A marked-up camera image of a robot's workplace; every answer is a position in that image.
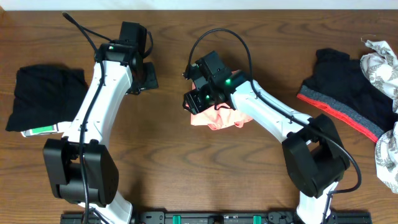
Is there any fern print white cloth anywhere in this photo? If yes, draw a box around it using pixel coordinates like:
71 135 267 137
360 40 397 194

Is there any black shorts red waistband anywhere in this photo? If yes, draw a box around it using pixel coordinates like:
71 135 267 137
297 49 397 142

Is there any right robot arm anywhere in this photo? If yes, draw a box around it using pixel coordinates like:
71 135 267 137
183 51 350 223

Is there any folded black garment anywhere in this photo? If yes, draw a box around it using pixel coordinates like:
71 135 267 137
6 64 88 132

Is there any white green card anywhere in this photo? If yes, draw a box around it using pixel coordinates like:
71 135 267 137
21 121 72 138

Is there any coral pink t-shirt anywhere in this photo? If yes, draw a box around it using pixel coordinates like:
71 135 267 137
183 70 254 131

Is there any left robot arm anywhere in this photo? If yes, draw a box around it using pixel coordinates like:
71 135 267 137
43 22 159 223

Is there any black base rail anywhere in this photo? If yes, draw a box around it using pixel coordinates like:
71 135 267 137
60 211 373 224

